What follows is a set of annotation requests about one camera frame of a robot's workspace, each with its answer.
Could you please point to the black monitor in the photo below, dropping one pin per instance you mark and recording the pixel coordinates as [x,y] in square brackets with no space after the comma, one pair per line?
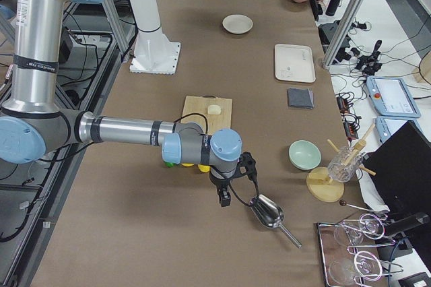
[402,167]

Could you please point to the wooden cup tree stand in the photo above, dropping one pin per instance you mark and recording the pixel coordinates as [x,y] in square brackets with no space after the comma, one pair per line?
[322,186]

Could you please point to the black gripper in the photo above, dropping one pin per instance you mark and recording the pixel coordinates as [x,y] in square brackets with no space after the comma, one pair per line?
[219,182]

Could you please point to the cream rabbit tray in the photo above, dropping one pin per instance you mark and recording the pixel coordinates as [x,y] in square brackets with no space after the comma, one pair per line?
[294,63]

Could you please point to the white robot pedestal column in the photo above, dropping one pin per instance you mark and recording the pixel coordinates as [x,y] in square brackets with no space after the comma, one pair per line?
[153,51]

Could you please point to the upper blue teach pendant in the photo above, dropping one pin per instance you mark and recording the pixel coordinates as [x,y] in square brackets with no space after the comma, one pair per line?
[391,97]

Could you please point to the yellow lemon outer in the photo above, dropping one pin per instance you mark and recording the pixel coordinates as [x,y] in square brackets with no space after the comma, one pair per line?
[203,168]

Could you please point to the round cream plate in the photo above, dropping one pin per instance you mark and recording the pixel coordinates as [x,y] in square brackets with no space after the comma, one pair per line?
[237,24]

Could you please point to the lower blue teach pendant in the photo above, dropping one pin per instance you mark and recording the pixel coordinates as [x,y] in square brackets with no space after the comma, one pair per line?
[387,126]

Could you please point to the blue teach pendant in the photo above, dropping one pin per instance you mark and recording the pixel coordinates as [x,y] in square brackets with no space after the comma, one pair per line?
[387,126]
[391,97]

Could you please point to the wooden cutting board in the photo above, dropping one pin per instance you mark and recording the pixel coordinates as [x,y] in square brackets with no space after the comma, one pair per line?
[197,105]

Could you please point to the wrist black camera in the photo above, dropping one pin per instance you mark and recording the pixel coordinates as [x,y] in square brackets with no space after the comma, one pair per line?
[248,166]

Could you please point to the clear glass cup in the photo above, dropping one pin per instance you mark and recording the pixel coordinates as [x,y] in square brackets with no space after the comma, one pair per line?
[341,171]

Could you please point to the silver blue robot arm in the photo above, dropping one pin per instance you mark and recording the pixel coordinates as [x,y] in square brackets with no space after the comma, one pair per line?
[32,125]

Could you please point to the folded grey cloth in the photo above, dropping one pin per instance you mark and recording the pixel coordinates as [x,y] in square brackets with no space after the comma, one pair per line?
[300,98]

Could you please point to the metal ice scoop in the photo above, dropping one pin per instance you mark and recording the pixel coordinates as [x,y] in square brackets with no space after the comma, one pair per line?
[271,216]

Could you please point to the aluminium frame post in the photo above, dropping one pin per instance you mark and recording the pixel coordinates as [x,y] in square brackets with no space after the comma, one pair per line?
[341,31]

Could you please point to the mint green bowl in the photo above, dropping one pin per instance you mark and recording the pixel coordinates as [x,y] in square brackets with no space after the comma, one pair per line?
[304,155]

